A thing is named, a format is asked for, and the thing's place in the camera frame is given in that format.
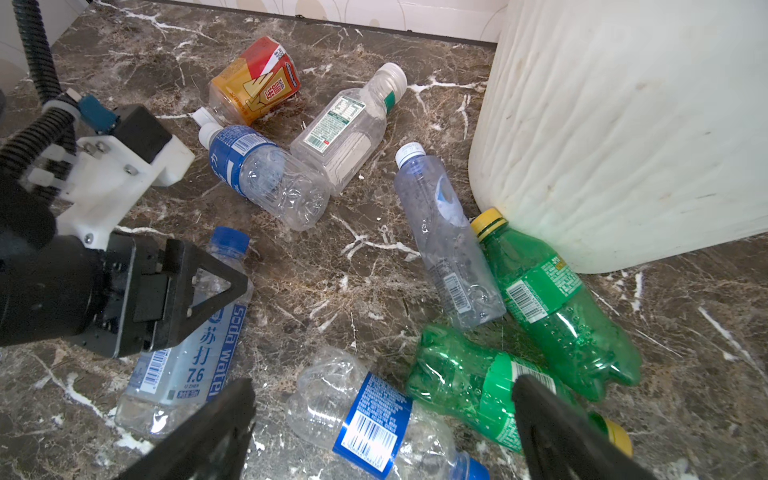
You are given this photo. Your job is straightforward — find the clear bottle purple tint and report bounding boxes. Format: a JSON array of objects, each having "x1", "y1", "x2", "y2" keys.
[{"x1": 394, "y1": 142, "x2": 506, "y2": 331}]

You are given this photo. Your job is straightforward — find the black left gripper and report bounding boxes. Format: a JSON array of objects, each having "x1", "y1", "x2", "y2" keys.
[{"x1": 1, "y1": 233, "x2": 248, "y2": 358}]

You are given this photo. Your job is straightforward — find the clear bottle green white label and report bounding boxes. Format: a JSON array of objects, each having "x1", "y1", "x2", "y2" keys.
[{"x1": 290, "y1": 62, "x2": 407, "y2": 196}]

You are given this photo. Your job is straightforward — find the white waste bin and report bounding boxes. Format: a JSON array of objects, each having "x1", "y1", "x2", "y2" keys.
[{"x1": 468, "y1": 1, "x2": 767, "y2": 274}]

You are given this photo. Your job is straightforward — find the clear bottle blue label white cap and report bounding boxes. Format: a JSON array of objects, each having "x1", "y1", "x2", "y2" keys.
[{"x1": 192, "y1": 107, "x2": 331, "y2": 231}]

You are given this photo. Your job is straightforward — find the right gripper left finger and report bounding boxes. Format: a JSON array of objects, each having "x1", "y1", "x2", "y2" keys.
[{"x1": 118, "y1": 379, "x2": 256, "y2": 479}]

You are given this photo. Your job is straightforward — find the orange red label bottle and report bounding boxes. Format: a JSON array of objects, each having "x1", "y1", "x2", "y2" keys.
[{"x1": 208, "y1": 36, "x2": 301, "y2": 126}]

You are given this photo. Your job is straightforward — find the small crushed bottle blue cap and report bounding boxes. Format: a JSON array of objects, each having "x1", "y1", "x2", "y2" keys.
[{"x1": 286, "y1": 347, "x2": 490, "y2": 479}]

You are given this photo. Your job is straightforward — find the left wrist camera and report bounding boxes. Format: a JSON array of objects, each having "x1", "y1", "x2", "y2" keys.
[{"x1": 24, "y1": 89, "x2": 195, "y2": 250}]

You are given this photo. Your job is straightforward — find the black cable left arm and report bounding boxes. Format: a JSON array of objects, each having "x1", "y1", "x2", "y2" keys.
[{"x1": 0, "y1": 0, "x2": 79, "y2": 199}]

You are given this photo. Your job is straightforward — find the green bottle yellow cap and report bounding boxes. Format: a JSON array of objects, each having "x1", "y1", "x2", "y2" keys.
[{"x1": 406, "y1": 324, "x2": 633, "y2": 457}]

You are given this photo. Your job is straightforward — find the clear bottle pale blue label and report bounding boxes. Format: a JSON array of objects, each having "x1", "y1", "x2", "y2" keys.
[{"x1": 113, "y1": 226, "x2": 254, "y2": 439}]

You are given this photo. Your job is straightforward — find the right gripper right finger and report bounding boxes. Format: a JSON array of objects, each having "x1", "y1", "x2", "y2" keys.
[{"x1": 511, "y1": 375, "x2": 654, "y2": 480}]

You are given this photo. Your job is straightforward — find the green bottle upper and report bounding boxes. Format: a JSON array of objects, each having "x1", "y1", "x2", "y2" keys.
[{"x1": 471, "y1": 208, "x2": 642, "y2": 402}]

